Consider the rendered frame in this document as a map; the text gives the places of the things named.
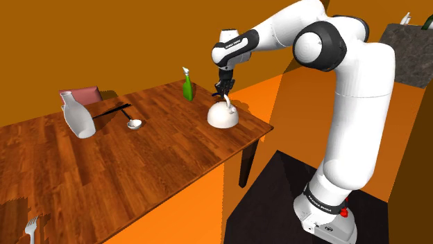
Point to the small blue object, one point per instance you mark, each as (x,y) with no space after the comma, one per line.
(215,94)

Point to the white fork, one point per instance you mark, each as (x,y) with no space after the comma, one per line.
(31,229)

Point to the white teapot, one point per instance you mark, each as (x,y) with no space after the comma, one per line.
(222,117)

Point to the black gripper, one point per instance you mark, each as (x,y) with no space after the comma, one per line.
(226,77)

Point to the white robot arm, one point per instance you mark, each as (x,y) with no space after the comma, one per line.
(358,111)

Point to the dark robot stand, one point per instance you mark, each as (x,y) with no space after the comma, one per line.
(270,202)

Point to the dark stone-topped counter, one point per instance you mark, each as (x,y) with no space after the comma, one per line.
(411,54)

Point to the pink chair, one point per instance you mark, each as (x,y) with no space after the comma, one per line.
(86,95)

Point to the white vase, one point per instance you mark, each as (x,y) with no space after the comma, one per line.
(79,120)

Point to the green spray bottle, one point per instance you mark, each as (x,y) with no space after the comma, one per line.
(187,90)

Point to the brown wooden table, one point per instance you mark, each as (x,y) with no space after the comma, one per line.
(145,145)

